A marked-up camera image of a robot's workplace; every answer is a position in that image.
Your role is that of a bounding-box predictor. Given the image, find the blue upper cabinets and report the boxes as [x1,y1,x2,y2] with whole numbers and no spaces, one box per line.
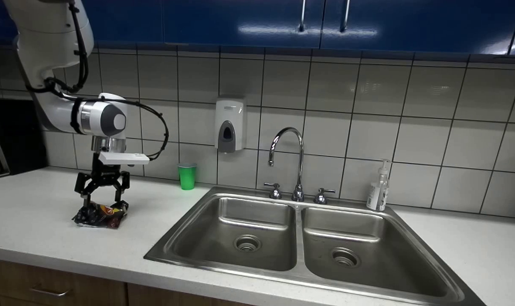
[0,0,515,58]

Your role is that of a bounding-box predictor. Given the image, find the steel countertop appliance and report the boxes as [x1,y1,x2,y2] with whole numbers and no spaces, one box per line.
[0,99,48,177]

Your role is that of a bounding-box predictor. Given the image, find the wooden lower cabinet drawers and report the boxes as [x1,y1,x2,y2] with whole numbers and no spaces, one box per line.
[0,260,241,306]

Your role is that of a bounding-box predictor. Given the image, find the white wall soap dispenser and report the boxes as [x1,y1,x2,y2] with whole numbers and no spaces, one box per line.
[216,99,245,153]

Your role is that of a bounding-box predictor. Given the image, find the chrome sink faucet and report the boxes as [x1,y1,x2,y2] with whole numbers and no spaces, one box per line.
[262,126,335,206]

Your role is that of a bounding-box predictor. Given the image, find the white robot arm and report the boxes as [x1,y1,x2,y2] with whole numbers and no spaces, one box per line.
[3,0,129,209]

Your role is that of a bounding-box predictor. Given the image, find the black chip packet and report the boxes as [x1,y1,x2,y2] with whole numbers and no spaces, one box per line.
[73,202,128,228]

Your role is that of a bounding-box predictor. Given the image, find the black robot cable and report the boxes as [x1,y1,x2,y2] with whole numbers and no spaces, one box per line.
[24,0,172,163]

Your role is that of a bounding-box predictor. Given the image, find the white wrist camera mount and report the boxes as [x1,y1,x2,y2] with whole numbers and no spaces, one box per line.
[92,136,150,165]

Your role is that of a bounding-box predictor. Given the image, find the clear soap pump bottle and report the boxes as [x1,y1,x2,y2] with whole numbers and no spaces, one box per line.
[367,160,391,211]

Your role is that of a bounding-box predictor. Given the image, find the stainless steel double sink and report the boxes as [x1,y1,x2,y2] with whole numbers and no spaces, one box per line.
[146,189,483,306]

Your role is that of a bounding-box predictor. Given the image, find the green plastic cup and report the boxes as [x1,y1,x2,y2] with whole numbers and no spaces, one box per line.
[179,165,197,191]

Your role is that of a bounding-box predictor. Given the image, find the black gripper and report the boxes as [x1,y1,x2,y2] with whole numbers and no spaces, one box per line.
[75,163,129,211]

